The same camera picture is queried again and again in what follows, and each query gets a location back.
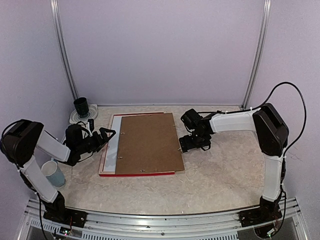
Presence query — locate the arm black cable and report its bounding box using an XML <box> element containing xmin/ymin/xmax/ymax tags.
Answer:
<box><xmin>0</xmin><ymin>119</ymin><xmax>48</xmax><ymax>240</ymax></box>
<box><xmin>256</xmin><ymin>81</ymin><xmax>307</xmax><ymax>156</ymax></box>

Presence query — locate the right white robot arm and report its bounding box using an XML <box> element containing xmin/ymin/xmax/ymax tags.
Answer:
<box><xmin>179</xmin><ymin>103</ymin><xmax>289</xmax><ymax>227</ymax></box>

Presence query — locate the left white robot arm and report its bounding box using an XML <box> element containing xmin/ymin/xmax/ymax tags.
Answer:
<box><xmin>0</xmin><ymin>119</ymin><xmax>116</xmax><ymax>228</ymax></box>

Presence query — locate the light blue paper cup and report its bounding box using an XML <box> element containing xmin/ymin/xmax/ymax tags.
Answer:
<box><xmin>41</xmin><ymin>160</ymin><xmax>66</xmax><ymax>188</ymax></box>

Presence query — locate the cat photo print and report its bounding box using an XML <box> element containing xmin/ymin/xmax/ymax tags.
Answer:
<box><xmin>103</xmin><ymin>115</ymin><xmax>122</xmax><ymax>173</ymax></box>

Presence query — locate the aluminium corner post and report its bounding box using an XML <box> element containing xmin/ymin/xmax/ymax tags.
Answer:
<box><xmin>50</xmin><ymin>0</ymin><xmax>79</xmax><ymax>101</ymax></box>
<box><xmin>241</xmin><ymin>0</ymin><xmax>272</xmax><ymax>109</ymax></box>

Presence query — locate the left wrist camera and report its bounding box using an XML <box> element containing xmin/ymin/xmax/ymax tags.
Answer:
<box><xmin>87</xmin><ymin>118</ymin><xmax>95</xmax><ymax>132</ymax></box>

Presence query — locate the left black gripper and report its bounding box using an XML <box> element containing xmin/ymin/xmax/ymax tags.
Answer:
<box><xmin>76</xmin><ymin>127</ymin><xmax>116</xmax><ymax>155</ymax></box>

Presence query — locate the white round plate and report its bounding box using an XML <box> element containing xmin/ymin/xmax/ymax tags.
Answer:
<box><xmin>69</xmin><ymin>104</ymin><xmax>98</xmax><ymax>124</ymax></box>

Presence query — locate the brown backing board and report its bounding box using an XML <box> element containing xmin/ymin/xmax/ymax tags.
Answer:
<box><xmin>115</xmin><ymin>112</ymin><xmax>185</xmax><ymax>175</ymax></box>

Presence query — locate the front aluminium rail base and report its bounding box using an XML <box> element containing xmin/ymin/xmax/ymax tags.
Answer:
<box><xmin>14</xmin><ymin>198</ymin><xmax>310</xmax><ymax>240</ymax></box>

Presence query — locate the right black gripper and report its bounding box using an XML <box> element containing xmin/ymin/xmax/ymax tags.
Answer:
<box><xmin>179</xmin><ymin>131</ymin><xmax>210</xmax><ymax>153</ymax></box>

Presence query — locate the black cup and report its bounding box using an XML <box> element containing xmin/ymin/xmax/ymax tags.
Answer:
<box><xmin>73</xmin><ymin>97</ymin><xmax>89</xmax><ymax>118</ymax></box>

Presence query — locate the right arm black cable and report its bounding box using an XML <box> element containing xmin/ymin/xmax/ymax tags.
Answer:
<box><xmin>256</xmin><ymin>81</ymin><xmax>307</xmax><ymax>156</ymax></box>

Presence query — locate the red wooden picture frame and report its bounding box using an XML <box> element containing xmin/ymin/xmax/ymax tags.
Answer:
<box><xmin>98</xmin><ymin>111</ymin><xmax>175</xmax><ymax>178</ymax></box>

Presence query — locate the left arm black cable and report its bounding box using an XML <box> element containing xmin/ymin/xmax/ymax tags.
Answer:
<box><xmin>0</xmin><ymin>119</ymin><xmax>48</xmax><ymax>240</ymax></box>

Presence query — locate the left aluminium corner post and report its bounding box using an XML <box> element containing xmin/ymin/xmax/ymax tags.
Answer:
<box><xmin>50</xmin><ymin>0</ymin><xmax>79</xmax><ymax>101</ymax></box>

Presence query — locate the right aluminium corner post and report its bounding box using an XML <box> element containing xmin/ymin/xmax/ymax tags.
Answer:
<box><xmin>241</xmin><ymin>0</ymin><xmax>272</xmax><ymax>109</ymax></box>

